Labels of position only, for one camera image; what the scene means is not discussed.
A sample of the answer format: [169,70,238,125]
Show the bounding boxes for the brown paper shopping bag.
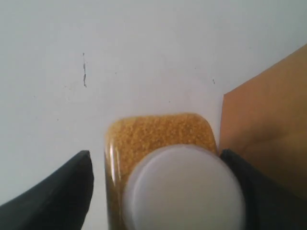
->
[219,46,307,198]

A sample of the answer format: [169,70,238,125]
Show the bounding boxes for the yellow grain bottle white cap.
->
[105,113,247,230]

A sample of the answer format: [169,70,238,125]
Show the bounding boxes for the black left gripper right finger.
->
[220,149,307,230]

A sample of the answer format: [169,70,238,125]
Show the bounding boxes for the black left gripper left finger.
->
[0,150,94,230]

